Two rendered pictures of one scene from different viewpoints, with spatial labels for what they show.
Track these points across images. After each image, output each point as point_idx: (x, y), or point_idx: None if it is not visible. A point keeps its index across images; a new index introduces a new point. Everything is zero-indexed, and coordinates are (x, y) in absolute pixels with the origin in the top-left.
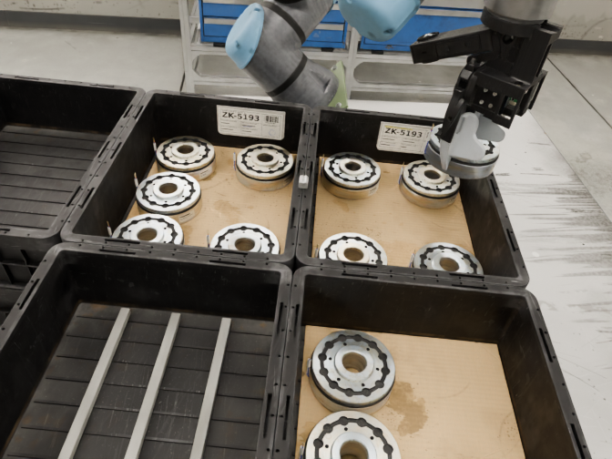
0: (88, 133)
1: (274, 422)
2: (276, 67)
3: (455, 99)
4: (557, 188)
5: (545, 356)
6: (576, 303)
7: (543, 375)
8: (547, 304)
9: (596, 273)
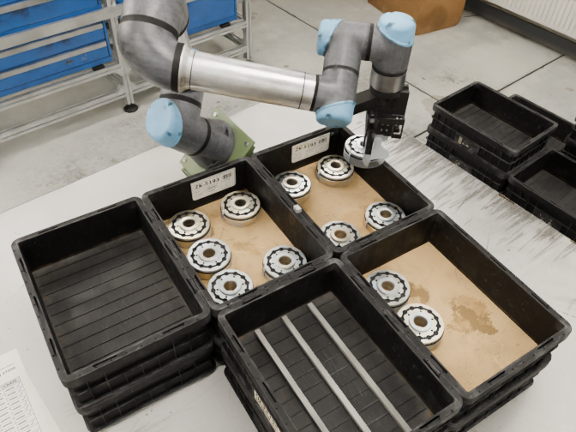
0: (99, 245)
1: (396, 323)
2: (196, 136)
3: (370, 134)
4: None
5: (464, 235)
6: (431, 198)
7: (466, 243)
8: None
9: (429, 176)
